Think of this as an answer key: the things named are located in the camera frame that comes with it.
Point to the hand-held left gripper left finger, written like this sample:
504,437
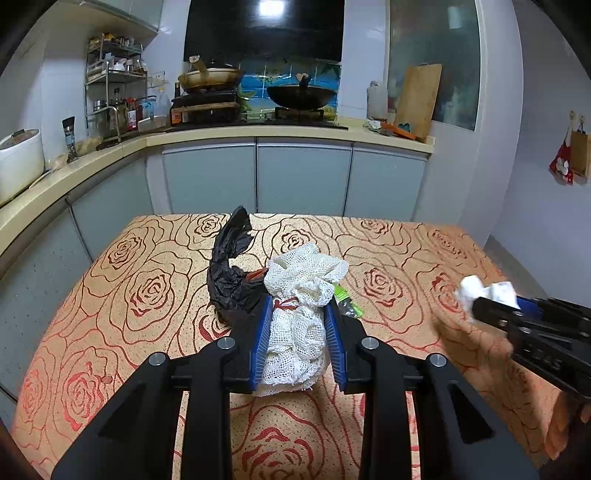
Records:
261,346

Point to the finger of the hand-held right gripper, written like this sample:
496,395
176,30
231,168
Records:
531,307
496,318

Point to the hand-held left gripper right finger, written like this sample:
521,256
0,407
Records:
334,346

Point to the white tissue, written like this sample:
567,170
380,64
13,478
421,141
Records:
480,288

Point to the white mesh net bag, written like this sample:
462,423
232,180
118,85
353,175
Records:
295,350

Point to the person's right hand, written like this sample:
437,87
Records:
565,424

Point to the green wrapper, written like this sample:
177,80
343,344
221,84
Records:
346,302

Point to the brown wrapper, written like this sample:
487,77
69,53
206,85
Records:
256,276

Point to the large black plastic bag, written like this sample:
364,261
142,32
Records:
226,281

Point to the rose print tablecloth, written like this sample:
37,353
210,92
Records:
138,286

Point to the red hanging ornament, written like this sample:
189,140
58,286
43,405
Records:
561,166

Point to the brown paper bag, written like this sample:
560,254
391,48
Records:
581,154

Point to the kitchen counter cabinets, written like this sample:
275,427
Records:
300,180

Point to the orange plastic tray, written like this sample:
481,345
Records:
399,130

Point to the gas stove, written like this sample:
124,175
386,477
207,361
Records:
295,118

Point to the wooden cutting board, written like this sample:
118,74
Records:
418,97

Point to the white plastic bottle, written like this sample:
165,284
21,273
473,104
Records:
377,99

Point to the dark sauce bottle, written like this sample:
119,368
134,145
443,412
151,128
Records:
175,110

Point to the black wok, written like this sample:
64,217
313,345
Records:
300,97

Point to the red sauce bottle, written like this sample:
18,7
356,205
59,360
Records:
132,117

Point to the frosted glass partition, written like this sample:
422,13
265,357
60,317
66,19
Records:
461,46

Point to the golden pan with lid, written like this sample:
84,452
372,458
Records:
212,78

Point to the pepper grinder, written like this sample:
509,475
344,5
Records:
70,138

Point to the metal spice rack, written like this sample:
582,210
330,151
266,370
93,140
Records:
107,92

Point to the white rice cooker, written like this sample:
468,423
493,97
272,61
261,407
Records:
21,166

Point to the black range hood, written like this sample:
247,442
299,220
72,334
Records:
277,37

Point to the grey upper cabinets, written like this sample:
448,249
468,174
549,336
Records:
124,11

